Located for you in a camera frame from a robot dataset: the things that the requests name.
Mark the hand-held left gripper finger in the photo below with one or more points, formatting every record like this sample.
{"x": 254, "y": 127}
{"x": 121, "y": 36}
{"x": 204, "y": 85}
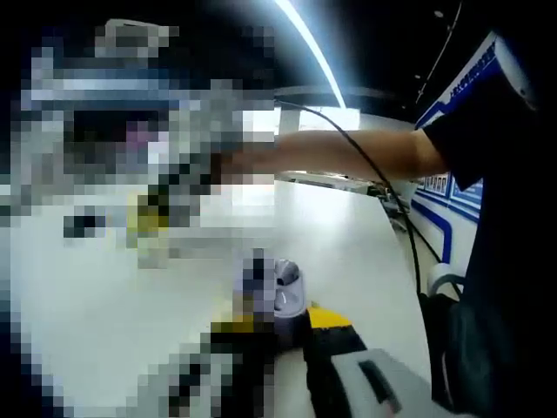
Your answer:
{"x": 344, "y": 370}

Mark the purple earbud case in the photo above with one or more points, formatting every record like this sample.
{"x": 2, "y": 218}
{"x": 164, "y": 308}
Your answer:
{"x": 289, "y": 318}

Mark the white chair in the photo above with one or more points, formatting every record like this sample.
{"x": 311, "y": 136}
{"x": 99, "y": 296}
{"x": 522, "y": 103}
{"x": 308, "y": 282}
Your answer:
{"x": 437, "y": 274}

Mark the person in dark shirt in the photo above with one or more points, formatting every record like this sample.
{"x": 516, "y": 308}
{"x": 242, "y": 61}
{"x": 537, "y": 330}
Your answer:
{"x": 500, "y": 217}

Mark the ceiling light strip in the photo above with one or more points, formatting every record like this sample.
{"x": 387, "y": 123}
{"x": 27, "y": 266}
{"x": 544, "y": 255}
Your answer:
{"x": 317, "y": 48}

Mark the white worn device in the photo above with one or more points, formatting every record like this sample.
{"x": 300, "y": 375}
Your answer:
{"x": 513, "y": 69}

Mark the wall poster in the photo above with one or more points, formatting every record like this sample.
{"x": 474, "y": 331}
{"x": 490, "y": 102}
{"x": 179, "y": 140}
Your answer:
{"x": 461, "y": 93}

